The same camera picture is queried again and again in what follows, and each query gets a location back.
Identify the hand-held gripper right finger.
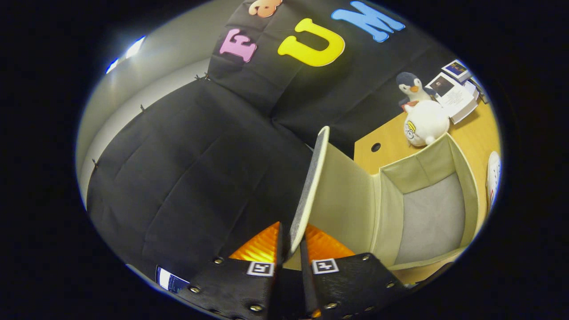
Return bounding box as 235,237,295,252
299,224,412,320

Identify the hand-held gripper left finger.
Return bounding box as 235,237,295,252
176,221,285,320

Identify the beige fabric storage box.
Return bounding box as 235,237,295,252
284,126,481,272

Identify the white canvas shoe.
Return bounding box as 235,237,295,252
486,151,503,209

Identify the black backdrop cloth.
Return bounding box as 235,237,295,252
86,0,463,289

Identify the white round plush toy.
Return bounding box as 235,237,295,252
403,100,450,147

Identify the penguin plush toy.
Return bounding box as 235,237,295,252
396,72,438,112

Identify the white book with portrait cover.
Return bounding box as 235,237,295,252
425,72,478,124

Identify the thin white booklet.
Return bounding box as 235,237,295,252
462,80,481,102

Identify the white book with blue picture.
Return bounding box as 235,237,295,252
441,60,473,84

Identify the large ceiling light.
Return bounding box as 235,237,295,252
106,36,147,74

